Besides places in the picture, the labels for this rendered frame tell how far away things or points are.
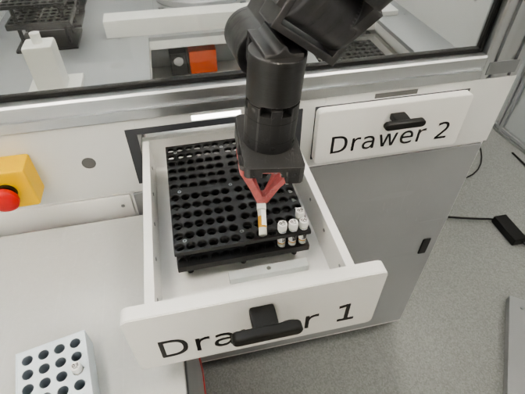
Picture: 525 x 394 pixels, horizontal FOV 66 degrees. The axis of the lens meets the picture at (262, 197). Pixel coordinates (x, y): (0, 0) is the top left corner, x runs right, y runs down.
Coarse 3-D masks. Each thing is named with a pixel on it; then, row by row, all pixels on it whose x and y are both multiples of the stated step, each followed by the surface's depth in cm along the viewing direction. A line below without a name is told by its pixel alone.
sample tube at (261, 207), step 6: (258, 204) 53; (264, 204) 53; (258, 210) 53; (264, 210) 53; (258, 216) 53; (264, 216) 52; (258, 222) 52; (264, 222) 52; (264, 228) 52; (264, 234) 51
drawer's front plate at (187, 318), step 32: (256, 288) 43; (288, 288) 43; (320, 288) 44; (352, 288) 45; (128, 320) 40; (160, 320) 41; (192, 320) 43; (224, 320) 44; (320, 320) 49; (352, 320) 51; (160, 352) 46; (192, 352) 47; (224, 352) 49
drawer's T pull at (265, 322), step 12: (252, 312) 43; (264, 312) 43; (252, 324) 42; (264, 324) 42; (276, 324) 42; (288, 324) 42; (300, 324) 42; (240, 336) 41; (252, 336) 41; (264, 336) 41; (276, 336) 41
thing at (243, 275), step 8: (272, 264) 55; (280, 264) 55; (288, 264) 55; (296, 264) 55; (304, 264) 55; (232, 272) 54; (240, 272) 54; (248, 272) 54; (256, 272) 54; (264, 272) 54; (272, 272) 54; (280, 272) 55; (288, 272) 55; (232, 280) 53; (240, 280) 54; (248, 280) 54
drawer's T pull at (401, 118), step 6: (396, 114) 70; (402, 114) 70; (396, 120) 69; (402, 120) 69; (408, 120) 69; (414, 120) 69; (420, 120) 69; (384, 126) 68; (390, 126) 68; (396, 126) 68; (402, 126) 69; (408, 126) 69; (414, 126) 69; (420, 126) 69
